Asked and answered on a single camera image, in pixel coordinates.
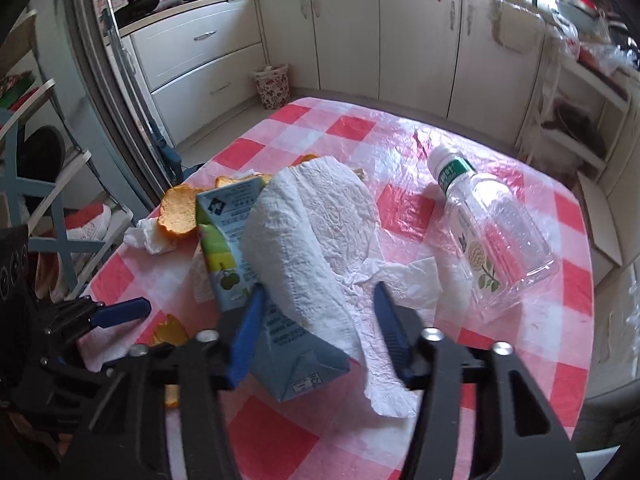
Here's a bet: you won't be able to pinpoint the large white paper towel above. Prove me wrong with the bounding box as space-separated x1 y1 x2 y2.
241 156 442 418

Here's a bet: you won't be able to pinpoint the cream lower kitchen cabinets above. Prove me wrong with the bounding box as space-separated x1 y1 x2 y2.
122 0 547 146

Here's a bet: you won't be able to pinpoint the orange peel piece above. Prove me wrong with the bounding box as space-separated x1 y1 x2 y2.
152 314 189 410

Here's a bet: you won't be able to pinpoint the small crumpled white tissue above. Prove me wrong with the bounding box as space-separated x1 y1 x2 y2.
122 217 177 256

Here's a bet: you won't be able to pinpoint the blue juice carton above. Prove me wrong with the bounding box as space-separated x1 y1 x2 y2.
195 178 350 402

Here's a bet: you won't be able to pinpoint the large orange peel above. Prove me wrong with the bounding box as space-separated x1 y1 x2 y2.
157 184 203 240

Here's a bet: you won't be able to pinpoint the small orange peel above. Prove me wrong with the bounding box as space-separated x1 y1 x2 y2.
215 154 318 188

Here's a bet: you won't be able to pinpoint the red white checkered tablecloth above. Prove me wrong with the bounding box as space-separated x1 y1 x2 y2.
79 96 597 480

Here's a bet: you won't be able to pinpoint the blue wooden chair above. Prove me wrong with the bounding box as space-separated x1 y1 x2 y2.
1 122 117 302

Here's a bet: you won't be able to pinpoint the clear plastic bottle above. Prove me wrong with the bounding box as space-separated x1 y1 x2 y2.
427 144 559 320

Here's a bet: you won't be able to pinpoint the patterned waste basket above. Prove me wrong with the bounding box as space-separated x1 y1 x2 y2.
252 63 291 110

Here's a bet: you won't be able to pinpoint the black frying pan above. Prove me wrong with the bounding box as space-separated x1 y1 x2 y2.
114 0 160 27

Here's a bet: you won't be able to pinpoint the white corner shelf rack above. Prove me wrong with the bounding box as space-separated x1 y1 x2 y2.
516 35 634 185

